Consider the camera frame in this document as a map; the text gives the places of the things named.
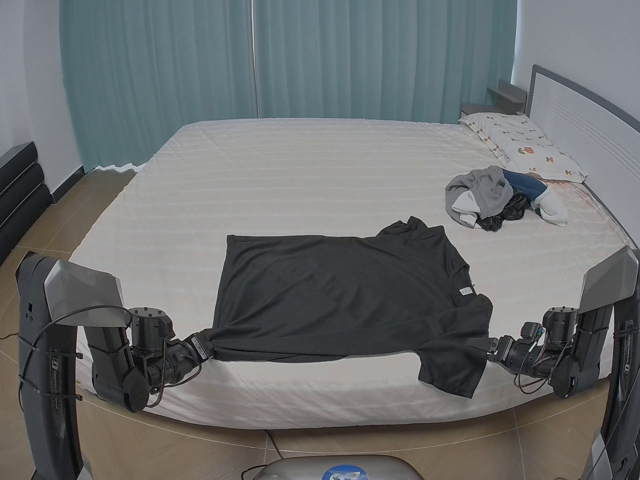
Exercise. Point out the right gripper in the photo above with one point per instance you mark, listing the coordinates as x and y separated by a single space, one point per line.
507 353

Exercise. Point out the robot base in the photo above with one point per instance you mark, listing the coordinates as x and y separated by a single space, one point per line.
300 470

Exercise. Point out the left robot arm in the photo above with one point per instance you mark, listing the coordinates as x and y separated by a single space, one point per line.
110 363

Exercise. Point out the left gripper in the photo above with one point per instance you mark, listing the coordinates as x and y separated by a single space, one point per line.
202 348

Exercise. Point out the white printed pillow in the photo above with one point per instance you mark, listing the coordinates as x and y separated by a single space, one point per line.
525 145

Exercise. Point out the bed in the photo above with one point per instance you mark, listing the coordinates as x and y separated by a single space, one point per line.
300 183

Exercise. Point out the pile of clothes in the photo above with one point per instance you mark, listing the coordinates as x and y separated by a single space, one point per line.
485 193

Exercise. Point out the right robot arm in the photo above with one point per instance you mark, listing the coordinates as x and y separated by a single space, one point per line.
585 358

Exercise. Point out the grey bedside table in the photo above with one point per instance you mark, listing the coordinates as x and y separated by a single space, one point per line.
507 93

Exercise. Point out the blue-green curtain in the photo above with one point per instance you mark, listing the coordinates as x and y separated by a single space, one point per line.
385 43
160 68

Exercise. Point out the black chest of drawers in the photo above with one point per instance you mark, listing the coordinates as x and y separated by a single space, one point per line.
17 198

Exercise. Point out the black T-shirt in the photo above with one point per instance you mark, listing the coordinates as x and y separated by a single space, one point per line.
340 298

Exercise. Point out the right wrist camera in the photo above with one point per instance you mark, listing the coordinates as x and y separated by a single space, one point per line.
531 332

